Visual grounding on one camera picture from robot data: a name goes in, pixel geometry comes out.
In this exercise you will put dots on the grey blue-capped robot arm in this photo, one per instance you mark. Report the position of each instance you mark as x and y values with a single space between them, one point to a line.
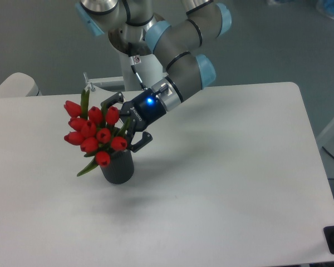
172 46

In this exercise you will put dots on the white chair back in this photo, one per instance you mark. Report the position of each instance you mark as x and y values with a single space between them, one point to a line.
19 85

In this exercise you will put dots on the black ribbed vase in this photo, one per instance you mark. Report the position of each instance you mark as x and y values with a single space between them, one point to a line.
120 168

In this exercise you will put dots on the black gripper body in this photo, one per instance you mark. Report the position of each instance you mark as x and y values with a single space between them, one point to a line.
141 111

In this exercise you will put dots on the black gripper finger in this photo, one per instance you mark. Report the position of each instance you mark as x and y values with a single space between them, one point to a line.
146 138
118 97

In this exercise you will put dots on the red tulip bouquet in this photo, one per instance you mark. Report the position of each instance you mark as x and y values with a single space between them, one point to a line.
94 131

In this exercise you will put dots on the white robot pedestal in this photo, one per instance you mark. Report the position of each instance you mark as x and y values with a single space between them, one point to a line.
140 68

